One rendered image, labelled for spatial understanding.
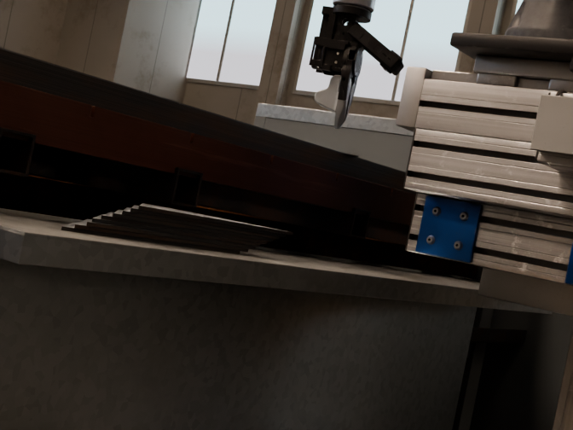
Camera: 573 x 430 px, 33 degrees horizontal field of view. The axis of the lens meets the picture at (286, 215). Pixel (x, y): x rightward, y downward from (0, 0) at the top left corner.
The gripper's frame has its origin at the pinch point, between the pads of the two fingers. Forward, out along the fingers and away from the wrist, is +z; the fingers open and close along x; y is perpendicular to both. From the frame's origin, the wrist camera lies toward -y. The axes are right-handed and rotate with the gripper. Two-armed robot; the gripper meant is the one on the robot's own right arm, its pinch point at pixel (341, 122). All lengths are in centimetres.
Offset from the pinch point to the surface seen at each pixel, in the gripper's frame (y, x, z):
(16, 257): 12, 88, 27
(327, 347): -7.2, 11.1, 38.2
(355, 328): -10.2, 4.6, 34.9
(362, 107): 149, -949, -120
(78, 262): 8, 82, 26
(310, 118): 28, -103, -10
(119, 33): 463, -941, -157
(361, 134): 11, -95, -8
